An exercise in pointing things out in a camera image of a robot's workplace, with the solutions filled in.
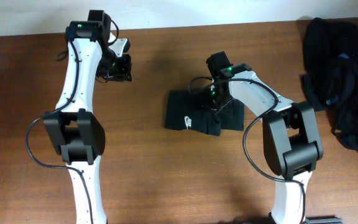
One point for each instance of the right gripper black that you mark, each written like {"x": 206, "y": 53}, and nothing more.
{"x": 215, "y": 109}

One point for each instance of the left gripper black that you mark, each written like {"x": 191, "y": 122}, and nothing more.
{"x": 120, "y": 69}

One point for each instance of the black t-shirt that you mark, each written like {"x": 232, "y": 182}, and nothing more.
{"x": 191, "y": 112}

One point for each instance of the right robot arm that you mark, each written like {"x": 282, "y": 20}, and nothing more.
{"x": 291, "y": 141}

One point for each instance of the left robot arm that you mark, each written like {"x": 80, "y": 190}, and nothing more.
{"x": 76, "y": 134}

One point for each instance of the pile of black clothes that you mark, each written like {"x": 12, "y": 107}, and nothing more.
{"x": 330, "y": 55}

